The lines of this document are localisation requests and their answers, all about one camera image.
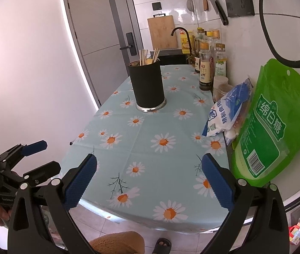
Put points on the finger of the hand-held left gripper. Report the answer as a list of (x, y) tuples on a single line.
[(46, 168), (36, 146)]

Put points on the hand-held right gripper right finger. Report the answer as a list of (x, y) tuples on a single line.
[(217, 184)]

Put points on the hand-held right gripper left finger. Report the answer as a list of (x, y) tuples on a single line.
[(82, 184)]

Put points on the black utensil holder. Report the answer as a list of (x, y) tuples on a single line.
[(147, 84)]

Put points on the group of wooden chopsticks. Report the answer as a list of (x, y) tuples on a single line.
[(142, 57)]

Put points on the white red plastic packet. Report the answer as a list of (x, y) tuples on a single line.
[(232, 135)]

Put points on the white blue salt bag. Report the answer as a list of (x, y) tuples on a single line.
[(218, 116)]

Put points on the daisy print tablecloth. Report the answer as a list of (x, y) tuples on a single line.
[(152, 164)]

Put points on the tan fuzzy trousers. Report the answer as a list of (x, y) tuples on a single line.
[(118, 243)]

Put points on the green sugar bag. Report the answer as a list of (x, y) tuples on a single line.
[(269, 127)]

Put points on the black sandal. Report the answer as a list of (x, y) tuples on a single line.
[(163, 246)]

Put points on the clear plastic jar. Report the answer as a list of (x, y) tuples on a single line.
[(220, 80), (225, 91)]

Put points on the colourful small carton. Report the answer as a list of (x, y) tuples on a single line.
[(297, 232)]

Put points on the group of condiment bottles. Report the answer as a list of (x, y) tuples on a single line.
[(205, 68)]

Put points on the grey door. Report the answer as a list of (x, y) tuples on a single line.
[(99, 31)]

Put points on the black kitchen sink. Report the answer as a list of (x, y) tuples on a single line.
[(173, 58)]

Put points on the yellow oil bottle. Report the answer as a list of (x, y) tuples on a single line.
[(185, 42)]

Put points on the black faucet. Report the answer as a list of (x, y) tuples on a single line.
[(188, 39)]

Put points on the wooden cutting board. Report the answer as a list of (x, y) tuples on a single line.
[(163, 31)]

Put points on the black wall power socket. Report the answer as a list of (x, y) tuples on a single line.
[(238, 0)]

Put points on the black wall switch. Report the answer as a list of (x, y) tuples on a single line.
[(156, 6)]

